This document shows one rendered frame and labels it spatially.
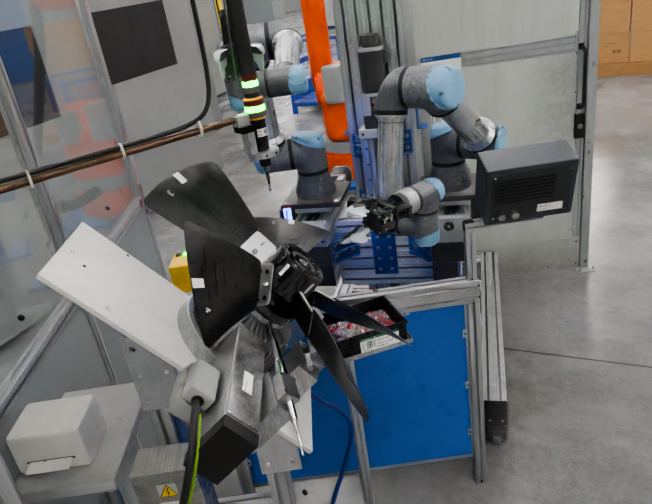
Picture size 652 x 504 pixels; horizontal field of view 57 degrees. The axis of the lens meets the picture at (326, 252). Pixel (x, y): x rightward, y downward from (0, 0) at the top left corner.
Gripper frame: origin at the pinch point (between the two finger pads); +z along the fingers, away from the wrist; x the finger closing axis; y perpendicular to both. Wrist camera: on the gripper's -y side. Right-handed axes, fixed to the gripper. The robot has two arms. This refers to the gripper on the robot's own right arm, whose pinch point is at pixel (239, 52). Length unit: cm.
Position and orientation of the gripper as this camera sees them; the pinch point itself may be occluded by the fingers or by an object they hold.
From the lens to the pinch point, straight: 139.5
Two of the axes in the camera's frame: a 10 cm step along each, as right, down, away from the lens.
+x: -9.7, 2.2, -1.3
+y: 1.4, 8.9, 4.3
